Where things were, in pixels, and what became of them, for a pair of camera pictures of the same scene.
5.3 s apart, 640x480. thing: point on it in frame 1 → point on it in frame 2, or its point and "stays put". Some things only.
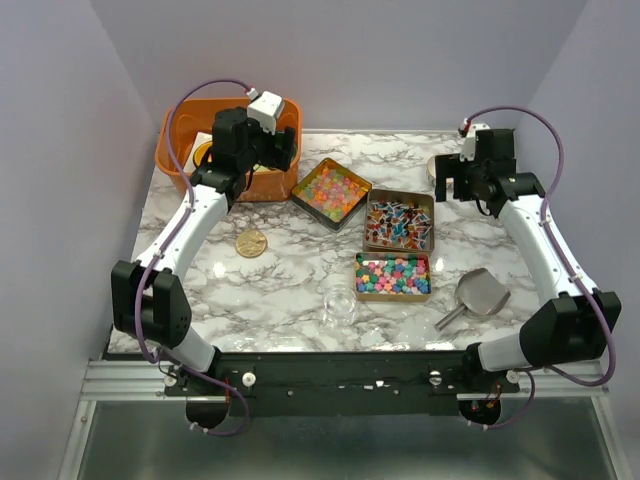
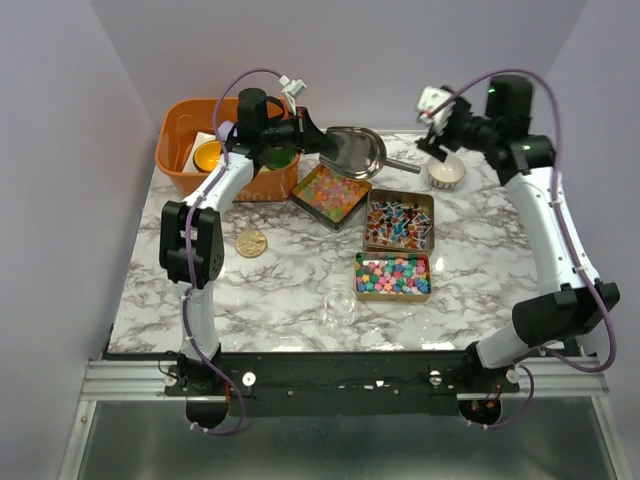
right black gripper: (450, 164) → (429, 148)
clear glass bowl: (339, 306) stays put
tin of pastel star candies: (392, 277) stays put
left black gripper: (278, 158) → (307, 137)
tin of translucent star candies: (330, 193) stays put
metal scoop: (478, 293) → (363, 154)
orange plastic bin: (192, 118) stays put
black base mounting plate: (348, 383) stays put
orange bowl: (200, 153) stays put
